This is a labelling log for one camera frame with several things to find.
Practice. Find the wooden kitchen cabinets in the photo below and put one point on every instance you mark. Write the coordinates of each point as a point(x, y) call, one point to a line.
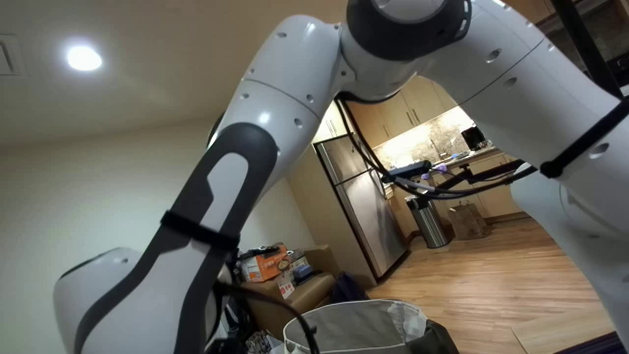
point(418, 103)

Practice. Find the round ceiling light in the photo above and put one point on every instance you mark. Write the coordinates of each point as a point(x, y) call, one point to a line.
point(84, 58)

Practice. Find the grey fabric laundry basket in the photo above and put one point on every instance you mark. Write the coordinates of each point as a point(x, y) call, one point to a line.
point(369, 327)

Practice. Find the orange box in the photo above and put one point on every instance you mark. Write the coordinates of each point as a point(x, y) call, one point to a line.
point(265, 264)

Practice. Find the brown paper bag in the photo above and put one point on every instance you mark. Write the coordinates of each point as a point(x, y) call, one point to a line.
point(469, 223)

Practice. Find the silver trash can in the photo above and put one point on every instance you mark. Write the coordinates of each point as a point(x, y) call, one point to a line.
point(430, 223)

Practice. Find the brown cardboard box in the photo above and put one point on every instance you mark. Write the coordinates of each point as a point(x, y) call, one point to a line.
point(306, 282)

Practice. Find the stainless steel refrigerator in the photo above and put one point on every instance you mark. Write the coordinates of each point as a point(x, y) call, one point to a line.
point(363, 200)

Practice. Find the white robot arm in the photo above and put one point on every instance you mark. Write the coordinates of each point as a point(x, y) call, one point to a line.
point(530, 99)

